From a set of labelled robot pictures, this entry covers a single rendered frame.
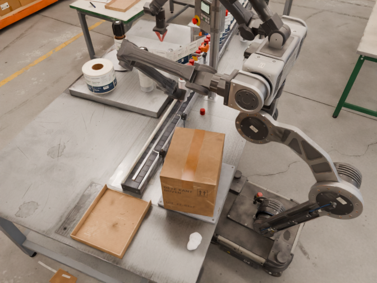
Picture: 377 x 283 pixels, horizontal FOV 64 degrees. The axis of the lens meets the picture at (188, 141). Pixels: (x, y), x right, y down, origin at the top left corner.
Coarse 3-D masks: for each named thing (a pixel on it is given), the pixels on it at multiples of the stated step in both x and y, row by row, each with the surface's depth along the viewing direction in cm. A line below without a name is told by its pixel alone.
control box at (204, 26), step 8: (200, 0) 165; (208, 0) 160; (200, 8) 168; (224, 8) 164; (200, 16) 171; (208, 16) 165; (224, 16) 168; (200, 24) 175; (208, 24) 168; (224, 24) 172; (208, 32) 171
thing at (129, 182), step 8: (224, 40) 247; (192, 96) 199; (176, 104) 193; (184, 104) 193; (168, 120) 184; (176, 120) 184; (160, 128) 179; (168, 128) 179; (168, 136) 175; (152, 144) 171; (160, 144) 170; (144, 152) 167; (152, 160) 163; (136, 168) 159; (144, 168) 159; (128, 176) 156; (144, 176) 156; (128, 184) 153; (136, 184) 152
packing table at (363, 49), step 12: (372, 12) 299; (372, 24) 283; (372, 36) 267; (360, 48) 254; (372, 48) 254; (360, 60) 260; (372, 60) 256; (348, 84) 279; (336, 108) 302; (360, 108) 290
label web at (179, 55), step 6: (204, 36) 215; (192, 42) 210; (198, 42) 214; (180, 48) 206; (186, 48) 210; (192, 48) 214; (162, 54) 205; (168, 54) 204; (174, 54) 205; (180, 54) 209; (186, 54) 213; (174, 60) 208; (180, 60) 212; (186, 60) 217
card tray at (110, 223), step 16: (112, 192) 155; (96, 208) 149; (112, 208) 149; (128, 208) 148; (144, 208) 148; (80, 224) 141; (96, 224) 143; (112, 224) 143; (128, 224) 143; (80, 240) 136; (96, 240) 138; (112, 240) 137; (128, 240) 134
